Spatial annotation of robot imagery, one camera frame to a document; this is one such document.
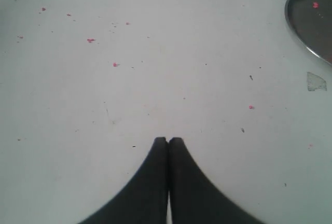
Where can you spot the pink clay crumb left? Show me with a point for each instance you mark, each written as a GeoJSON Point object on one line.
{"type": "Point", "coordinates": [315, 5]}

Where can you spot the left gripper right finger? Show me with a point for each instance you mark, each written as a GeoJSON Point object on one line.
{"type": "Point", "coordinates": [193, 198]}

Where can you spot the round steel plate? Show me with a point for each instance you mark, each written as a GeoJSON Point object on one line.
{"type": "Point", "coordinates": [312, 26]}

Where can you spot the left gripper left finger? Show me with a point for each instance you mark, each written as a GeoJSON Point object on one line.
{"type": "Point", "coordinates": [144, 199]}

